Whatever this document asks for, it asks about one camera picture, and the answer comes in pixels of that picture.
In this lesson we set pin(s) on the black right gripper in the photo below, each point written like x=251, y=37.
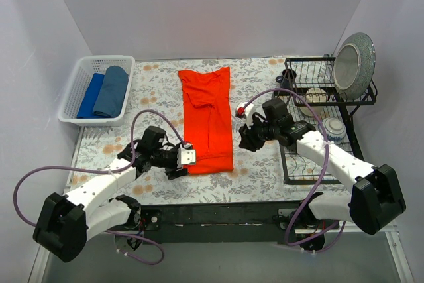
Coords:
x=250, y=136

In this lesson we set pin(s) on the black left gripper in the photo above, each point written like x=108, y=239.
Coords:
x=175, y=170

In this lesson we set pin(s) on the orange t shirt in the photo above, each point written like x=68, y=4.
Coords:
x=207, y=119

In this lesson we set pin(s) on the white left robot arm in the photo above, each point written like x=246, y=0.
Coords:
x=68, y=221

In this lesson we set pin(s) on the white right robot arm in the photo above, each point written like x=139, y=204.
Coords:
x=374, y=195

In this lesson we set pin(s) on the floral patterned table cloth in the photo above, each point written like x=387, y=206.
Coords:
x=155, y=98

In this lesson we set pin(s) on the black cup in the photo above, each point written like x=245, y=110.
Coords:
x=286, y=79

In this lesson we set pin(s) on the grey blue rolled shirt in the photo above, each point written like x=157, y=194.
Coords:
x=111, y=96

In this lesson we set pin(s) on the white blue patterned bowl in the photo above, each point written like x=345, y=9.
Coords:
x=334, y=128

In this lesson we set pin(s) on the royal blue rolled shirt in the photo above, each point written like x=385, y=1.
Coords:
x=90, y=97

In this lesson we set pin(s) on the white plastic basket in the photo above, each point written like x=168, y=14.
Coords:
x=78, y=84

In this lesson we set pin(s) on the grey patterned plate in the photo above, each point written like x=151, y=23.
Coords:
x=354, y=66

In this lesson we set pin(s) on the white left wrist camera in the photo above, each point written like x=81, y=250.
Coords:
x=186, y=155

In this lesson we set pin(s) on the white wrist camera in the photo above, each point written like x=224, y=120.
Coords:
x=186, y=155
x=245, y=111

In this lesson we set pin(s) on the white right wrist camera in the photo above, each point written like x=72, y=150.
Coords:
x=245, y=111

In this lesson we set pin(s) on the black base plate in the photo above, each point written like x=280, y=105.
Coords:
x=216, y=222

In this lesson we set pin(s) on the aluminium frame rail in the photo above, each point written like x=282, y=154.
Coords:
x=353, y=257

